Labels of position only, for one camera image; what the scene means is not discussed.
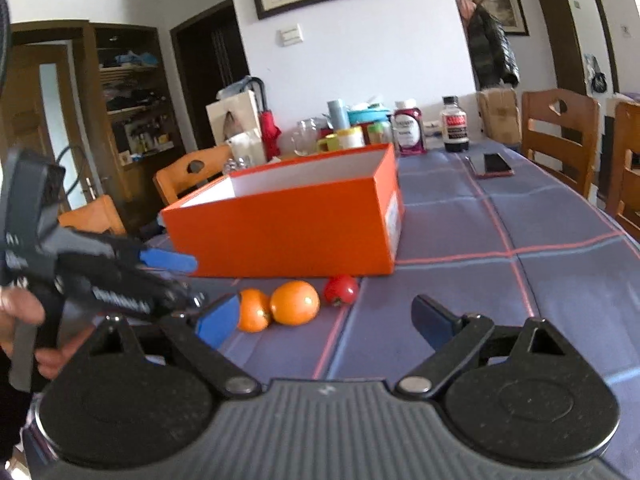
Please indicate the white canister yellow lid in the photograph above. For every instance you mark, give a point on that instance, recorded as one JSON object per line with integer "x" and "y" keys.
{"x": 350, "y": 138}

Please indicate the light blue thermos bottle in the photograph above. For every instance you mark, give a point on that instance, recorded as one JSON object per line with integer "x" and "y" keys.
{"x": 338, "y": 115}

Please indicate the red folded umbrella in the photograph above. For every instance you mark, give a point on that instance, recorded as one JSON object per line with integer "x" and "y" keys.
{"x": 270, "y": 131}

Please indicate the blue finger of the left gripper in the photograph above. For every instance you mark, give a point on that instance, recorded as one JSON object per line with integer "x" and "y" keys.
{"x": 170, "y": 261}

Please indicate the dark brown medicine bottle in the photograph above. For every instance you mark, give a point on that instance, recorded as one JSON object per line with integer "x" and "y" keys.
{"x": 455, "y": 131}

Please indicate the blue plaid tablecloth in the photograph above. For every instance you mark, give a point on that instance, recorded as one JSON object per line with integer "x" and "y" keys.
{"x": 509, "y": 248}

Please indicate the cardboard box against wall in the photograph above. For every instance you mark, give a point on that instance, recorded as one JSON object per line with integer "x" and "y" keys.
{"x": 500, "y": 115}

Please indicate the brown wooden chair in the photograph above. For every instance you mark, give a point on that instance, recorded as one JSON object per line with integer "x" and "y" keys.
{"x": 623, "y": 203}
{"x": 560, "y": 132}

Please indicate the dark wooden shelf cabinet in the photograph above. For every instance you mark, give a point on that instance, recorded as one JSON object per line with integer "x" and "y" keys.
{"x": 139, "y": 122}

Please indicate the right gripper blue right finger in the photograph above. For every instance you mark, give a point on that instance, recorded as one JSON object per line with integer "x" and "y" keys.
{"x": 456, "y": 341}

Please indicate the white wall switch panel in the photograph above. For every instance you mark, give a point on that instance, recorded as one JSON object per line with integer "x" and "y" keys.
{"x": 289, "y": 36}

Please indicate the black smartphone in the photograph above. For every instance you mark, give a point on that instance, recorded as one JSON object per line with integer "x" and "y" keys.
{"x": 489, "y": 165}

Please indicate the orange wooden chair left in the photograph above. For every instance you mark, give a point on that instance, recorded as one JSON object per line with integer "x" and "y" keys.
{"x": 101, "y": 216}

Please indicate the teal plastic container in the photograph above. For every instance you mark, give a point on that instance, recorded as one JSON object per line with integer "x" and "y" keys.
{"x": 360, "y": 117}

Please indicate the clear drinking glass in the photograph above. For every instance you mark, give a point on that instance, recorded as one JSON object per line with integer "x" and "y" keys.
{"x": 232, "y": 164}

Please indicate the small orange mandarin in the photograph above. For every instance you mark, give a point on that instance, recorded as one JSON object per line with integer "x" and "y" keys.
{"x": 294, "y": 303}

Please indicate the white paper shopping bag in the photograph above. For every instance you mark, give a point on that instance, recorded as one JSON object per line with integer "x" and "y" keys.
{"x": 234, "y": 115}

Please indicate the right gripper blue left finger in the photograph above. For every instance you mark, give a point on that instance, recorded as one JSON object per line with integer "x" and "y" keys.
{"x": 197, "y": 334}

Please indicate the red tomato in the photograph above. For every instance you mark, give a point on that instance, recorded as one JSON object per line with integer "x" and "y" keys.
{"x": 341, "y": 290}

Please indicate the green lid white bottle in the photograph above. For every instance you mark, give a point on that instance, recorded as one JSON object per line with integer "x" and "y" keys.
{"x": 380, "y": 133}

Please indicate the yellow-green mug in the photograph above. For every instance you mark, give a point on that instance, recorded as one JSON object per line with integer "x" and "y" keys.
{"x": 330, "y": 143}

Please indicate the orange cardboard box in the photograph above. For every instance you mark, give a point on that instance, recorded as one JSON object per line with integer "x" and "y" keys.
{"x": 312, "y": 217}

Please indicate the purple Centrum vitamin bottle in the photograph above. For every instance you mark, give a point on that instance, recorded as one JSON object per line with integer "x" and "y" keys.
{"x": 408, "y": 128}

